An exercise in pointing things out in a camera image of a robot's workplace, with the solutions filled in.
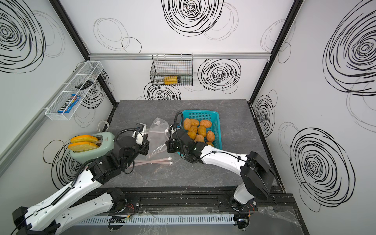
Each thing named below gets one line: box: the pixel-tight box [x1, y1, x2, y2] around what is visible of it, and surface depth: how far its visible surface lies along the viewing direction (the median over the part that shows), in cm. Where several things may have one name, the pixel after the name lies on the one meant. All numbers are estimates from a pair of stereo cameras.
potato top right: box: [199, 119, 212, 128], surface depth 104 cm
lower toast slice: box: [67, 141, 100, 152], surface depth 74 cm
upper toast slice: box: [70, 134, 99, 143], surface depth 77 cm
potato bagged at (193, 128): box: [188, 125, 198, 132], surface depth 100 cm
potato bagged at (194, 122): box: [190, 118, 200, 127], surface depth 104 cm
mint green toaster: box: [70, 131, 116, 164], surface depth 79 cm
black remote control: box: [74, 79, 94, 91], surface depth 82 cm
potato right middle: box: [206, 130, 215, 143], surface depth 96 cm
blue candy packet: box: [57, 94, 81, 114], surface depth 72 cm
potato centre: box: [197, 124, 207, 138], surface depth 98 cm
